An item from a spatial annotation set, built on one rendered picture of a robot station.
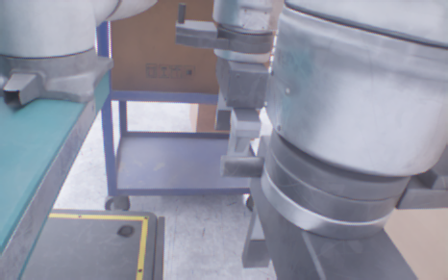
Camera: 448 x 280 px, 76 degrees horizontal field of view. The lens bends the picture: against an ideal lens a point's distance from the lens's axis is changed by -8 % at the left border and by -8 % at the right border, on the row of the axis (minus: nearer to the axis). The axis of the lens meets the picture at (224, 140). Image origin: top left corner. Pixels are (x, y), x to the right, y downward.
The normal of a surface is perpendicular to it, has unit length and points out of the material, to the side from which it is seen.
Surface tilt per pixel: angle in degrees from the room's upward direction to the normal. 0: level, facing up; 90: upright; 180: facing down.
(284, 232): 90
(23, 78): 7
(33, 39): 97
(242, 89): 90
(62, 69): 84
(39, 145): 0
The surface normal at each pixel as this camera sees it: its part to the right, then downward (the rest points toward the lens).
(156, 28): 0.19, 0.51
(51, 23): 0.59, 0.50
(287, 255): -0.98, -0.04
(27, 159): 0.12, -0.86
